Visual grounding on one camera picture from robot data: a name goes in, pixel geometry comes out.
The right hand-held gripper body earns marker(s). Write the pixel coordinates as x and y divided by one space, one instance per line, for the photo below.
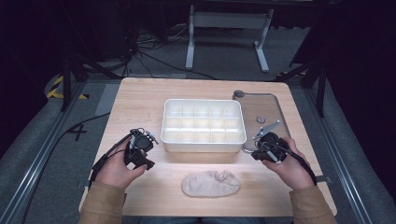
271 143

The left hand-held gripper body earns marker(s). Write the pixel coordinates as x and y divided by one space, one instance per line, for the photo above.
142 143

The beige sock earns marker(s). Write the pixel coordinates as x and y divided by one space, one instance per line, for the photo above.
210 184

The white divided storage box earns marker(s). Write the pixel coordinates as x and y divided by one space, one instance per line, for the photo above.
202 124

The person's left hand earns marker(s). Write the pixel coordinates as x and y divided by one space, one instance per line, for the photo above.
115 169

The person's right hand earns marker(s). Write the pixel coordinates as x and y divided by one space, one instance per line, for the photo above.
292 171

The grey tape piece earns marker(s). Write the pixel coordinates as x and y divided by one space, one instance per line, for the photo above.
324 179
83 184

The black tripod stand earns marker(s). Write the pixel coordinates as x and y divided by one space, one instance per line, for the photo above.
67 81
320 87

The person's legs blue trousers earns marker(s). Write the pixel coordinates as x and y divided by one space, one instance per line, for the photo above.
202 220

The yellow black hazard tape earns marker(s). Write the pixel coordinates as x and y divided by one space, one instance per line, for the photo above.
56 91

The grey metal floor rail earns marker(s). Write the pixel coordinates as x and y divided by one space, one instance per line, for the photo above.
339 155
34 165

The white metal desk frame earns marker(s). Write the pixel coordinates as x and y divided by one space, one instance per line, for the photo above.
229 20

